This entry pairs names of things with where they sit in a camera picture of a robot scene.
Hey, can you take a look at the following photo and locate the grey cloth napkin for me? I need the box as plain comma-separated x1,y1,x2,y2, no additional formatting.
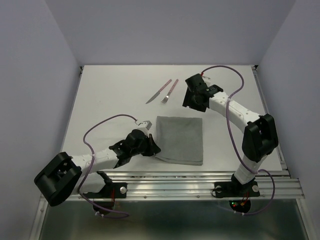
155,116,204,166

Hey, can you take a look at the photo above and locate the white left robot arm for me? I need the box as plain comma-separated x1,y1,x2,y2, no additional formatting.
34,129,161,207

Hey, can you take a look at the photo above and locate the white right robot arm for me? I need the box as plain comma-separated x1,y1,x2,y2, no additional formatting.
182,73,279,195

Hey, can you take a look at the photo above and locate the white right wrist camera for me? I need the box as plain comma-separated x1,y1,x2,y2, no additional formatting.
202,75,212,87

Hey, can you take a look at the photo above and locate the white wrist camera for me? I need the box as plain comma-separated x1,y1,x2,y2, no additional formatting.
135,120,152,131
202,75,212,87

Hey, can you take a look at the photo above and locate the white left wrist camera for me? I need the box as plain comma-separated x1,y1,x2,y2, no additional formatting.
135,120,152,131

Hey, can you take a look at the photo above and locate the pink handled fork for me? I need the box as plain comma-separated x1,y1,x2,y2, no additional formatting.
161,79,179,104

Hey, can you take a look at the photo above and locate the pink handled knife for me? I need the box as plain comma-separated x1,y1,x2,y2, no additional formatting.
146,79,172,104

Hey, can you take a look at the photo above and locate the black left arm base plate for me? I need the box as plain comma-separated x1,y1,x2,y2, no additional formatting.
81,171,128,200

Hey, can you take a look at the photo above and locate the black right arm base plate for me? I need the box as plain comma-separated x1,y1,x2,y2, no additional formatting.
211,181,260,199

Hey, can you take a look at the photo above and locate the aluminium mounting rail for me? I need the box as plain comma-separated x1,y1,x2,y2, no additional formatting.
107,170,305,201

